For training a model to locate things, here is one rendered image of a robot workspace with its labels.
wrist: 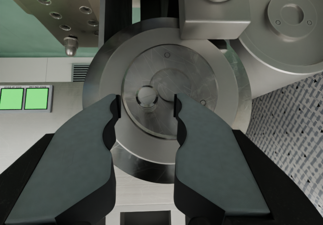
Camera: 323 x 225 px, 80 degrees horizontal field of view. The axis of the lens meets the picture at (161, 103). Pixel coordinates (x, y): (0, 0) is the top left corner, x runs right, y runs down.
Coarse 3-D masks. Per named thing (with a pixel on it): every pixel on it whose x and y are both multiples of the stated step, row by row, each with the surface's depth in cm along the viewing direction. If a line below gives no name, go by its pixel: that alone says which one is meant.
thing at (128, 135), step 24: (120, 48) 16; (144, 48) 16; (192, 48) 17; (216, 48) 17; (120, 72) 16; (216, 72) 16; (120, 120) 15; (120, 144) 15; (144, 144) 15; (168, 144) 15
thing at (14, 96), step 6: (6, 90) 48; (12, 90) 48; (18, 90) 48; (6, 96) 48; (12, 96) 48; (18, 96) 48; (0, 102) 47; (6, 102) 47; (12, 102) 47; (18, 102) 48; (0, 108) 47; (6, 108) 47; (12, 108) 47; (18, 108) 47
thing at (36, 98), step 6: (30, 90) 48; (36, 90) 48; (42, 90) 48; (30, 96) 48; (36, 96) 48; (42, 96) 48; (30, 102) 48; (36, 102) 48; (42, 102) 48; (30, 108) 47; (36, 108) 47; (42, 108) 48
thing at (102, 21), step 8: (104, 0) 19; (112, 0) 22; (120, 0) 28; (128, 0) 38; (104, 8) 19; (112, 8) 22; (120, 8) 28; (128, 8) 38; (104, 16) 18; (112, 16) 22; (120, 16) 28; (128, 16) 37; (104, 24) 18; (112, 24) 22; (120, 24) 28; (128, 24) 37; (104, 32) 18; (112, 32) 22; (104, 40) 18
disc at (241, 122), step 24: (144, 24) 18; (168, 24) 18; (96, 72) 17; (240, 72) 17; (96, 96) 17; (240, 96) 17; (240, 120) 17; (120, 168) 16; (144, 168) 16; (168, 168) 16
